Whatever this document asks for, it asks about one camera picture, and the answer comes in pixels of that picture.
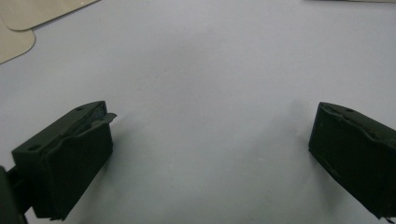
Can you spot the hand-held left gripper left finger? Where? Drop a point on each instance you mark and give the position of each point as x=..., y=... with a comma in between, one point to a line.
x=71, y=158

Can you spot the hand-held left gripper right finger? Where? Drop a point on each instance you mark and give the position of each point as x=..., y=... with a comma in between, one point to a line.
x=355, y=149

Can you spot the beige flat mat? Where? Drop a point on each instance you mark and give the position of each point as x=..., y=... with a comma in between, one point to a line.
x=14, y=45
x=37, y=12

